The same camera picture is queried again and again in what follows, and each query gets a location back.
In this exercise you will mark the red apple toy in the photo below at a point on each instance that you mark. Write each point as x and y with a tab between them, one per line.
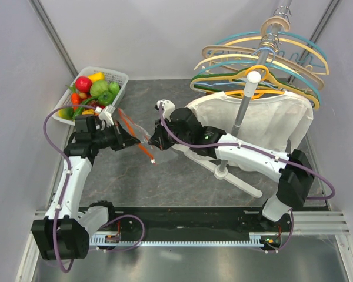
83	84

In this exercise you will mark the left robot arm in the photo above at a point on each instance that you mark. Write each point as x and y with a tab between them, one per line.
64	233

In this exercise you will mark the clothes rack stand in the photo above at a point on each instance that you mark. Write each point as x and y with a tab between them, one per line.
220	171

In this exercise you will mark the yellow green mango toy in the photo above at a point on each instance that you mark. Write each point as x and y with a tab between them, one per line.
66	113

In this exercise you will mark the green cabbage toy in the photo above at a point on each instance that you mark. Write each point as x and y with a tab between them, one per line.
98	88

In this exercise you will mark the orange carrot toy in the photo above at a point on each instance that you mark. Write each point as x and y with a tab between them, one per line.
75	98

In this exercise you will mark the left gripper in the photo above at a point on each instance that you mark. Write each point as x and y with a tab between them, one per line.
122	138

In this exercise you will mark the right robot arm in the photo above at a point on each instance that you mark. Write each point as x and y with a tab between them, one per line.
179	128

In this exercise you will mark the beige wooden hanger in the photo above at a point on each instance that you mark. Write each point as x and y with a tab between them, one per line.
242	51

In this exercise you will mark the teal hanger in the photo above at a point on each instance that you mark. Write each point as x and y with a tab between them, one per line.
312	55

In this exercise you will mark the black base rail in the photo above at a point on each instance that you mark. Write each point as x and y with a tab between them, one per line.
192	227

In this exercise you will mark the white plastic basket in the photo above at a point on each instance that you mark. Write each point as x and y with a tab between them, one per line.
109	75

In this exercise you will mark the green hanger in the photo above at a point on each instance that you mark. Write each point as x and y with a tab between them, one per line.
314	97

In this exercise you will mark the orange plastic hanger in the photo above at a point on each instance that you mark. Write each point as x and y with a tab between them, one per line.
254	75

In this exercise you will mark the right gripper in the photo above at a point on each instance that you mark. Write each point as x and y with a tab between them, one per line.
158	138

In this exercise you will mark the green bell pepper toy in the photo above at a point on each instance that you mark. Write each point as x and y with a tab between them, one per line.
106	98

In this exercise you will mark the clear zip top bag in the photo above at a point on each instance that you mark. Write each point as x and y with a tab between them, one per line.
155	155

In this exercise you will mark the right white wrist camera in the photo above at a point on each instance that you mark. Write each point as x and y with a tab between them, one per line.
166	106

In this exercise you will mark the small green fruit toy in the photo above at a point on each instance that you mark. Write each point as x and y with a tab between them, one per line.
114	88

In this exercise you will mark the yellow orange fruit toy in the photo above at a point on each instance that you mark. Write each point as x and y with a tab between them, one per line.
88	112

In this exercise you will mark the white t-shirt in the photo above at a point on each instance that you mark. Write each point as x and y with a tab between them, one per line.
275	123

